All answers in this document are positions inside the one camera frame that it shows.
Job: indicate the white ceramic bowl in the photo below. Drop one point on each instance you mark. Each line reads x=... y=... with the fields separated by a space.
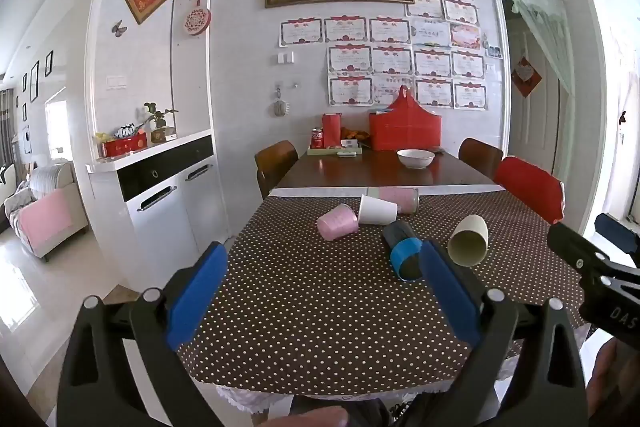
x=415 y=158

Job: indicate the chair with red cover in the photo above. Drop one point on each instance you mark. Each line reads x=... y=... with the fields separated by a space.
x=530 y=194

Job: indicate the round red hanging ornament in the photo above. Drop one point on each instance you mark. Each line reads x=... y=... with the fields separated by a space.
x=196 y=21

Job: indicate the black wall picture frame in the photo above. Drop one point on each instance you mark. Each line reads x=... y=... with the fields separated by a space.
x=34 y=80
x=48 y=63

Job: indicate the pale green tray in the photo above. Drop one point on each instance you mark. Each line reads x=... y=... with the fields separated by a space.
x=325 y=152

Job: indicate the pink speckled cup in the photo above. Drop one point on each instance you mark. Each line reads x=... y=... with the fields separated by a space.
x=400 y=198

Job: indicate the large red gift box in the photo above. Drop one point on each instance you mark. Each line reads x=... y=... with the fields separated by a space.
x=405 y=129

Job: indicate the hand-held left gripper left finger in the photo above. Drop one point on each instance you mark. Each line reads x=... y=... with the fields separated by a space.
x=197 y=292

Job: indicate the group of wall certificates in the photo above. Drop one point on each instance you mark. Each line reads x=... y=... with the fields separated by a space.
x=390 y=62

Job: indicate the brown polka dot tablecloth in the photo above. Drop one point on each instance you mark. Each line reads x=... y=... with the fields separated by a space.
x=325 y=307

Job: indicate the white sideboard cabinet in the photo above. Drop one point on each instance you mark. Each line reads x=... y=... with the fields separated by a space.
x=160 y=227

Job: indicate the red soda can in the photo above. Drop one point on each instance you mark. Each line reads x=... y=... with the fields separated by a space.
x=317 y=139

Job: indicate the brown wooden chair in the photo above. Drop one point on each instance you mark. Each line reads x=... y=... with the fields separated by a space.
x=275 y=164
x=480 y=155

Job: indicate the white door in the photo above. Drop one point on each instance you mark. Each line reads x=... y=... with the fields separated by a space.
x=542 y=132

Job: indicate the blue and black cup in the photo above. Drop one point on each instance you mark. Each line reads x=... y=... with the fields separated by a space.
x=402 y=252

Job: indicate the cream paper cup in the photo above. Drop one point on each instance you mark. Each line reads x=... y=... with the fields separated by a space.
x=467 y=242

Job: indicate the small potted plant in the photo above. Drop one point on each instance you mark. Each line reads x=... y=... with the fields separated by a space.
x=159 y=127

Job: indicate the dark wooden dining table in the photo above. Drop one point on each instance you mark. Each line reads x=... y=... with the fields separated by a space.
x=360 y=169

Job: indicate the white paper cup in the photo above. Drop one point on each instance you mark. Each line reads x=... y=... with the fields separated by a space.
x=377 y=210

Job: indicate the plate of orange snacks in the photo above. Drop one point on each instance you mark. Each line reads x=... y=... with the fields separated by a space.
x=356 y=135

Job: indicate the butterfly wall decoration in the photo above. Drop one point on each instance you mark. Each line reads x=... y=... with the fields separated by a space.
x=118 y=29

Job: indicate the pale green lace curtain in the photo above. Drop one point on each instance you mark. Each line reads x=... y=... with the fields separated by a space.
x=542 y=22

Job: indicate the red diamond door decoration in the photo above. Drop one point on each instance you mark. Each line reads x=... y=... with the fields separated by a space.
x=525 y=77

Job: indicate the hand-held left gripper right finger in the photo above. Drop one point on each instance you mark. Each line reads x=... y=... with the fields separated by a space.
x=450 y=292

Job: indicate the pink ribbed cup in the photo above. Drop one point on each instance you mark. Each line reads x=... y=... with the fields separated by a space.
x=337 y=222

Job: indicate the pink blanket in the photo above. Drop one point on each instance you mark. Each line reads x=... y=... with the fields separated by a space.
x=45 y=217

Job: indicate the small red box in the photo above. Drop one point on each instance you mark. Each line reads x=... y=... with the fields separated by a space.
x=331 y=131

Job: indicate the white wall switch panel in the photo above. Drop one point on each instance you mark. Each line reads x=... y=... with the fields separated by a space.
x=116 y=81

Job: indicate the white sofa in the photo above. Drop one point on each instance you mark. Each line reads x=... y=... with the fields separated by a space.
x=52 y=182

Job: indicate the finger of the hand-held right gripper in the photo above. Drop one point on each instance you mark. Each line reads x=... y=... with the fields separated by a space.
x=570 y=244

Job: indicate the hanging grey brush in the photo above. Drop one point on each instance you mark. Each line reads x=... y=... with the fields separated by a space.
x=279 y=108

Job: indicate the white light switches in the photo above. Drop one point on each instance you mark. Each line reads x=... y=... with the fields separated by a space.
x=285 y=58

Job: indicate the person's right hand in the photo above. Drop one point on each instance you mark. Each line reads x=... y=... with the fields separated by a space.
x=617 y=382

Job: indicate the red tin box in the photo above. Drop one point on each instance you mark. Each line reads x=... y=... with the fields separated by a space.
x=122 y=147

